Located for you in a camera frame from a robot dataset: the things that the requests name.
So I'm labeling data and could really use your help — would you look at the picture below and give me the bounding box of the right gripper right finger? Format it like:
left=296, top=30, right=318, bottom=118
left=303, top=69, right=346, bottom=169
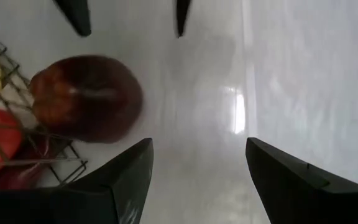
left=245, top=137, right=358, bottom=224

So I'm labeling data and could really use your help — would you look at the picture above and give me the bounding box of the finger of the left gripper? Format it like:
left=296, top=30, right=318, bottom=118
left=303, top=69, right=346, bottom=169
left=175, top=0, right=193, bottom=39
left=53, top=0, right=92, bottom=37

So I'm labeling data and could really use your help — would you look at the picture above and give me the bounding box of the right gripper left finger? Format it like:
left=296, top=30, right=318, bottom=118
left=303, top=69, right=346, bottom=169
left=0, top=138, right=154, bottom=224

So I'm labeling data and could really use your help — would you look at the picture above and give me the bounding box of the dark red apple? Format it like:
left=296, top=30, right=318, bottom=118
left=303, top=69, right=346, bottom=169
left=28, top=55, right=144, bottom=144

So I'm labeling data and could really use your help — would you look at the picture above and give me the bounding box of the black wire basket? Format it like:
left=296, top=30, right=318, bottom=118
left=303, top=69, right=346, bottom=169
left=0, top=27, right=89, bottom=187

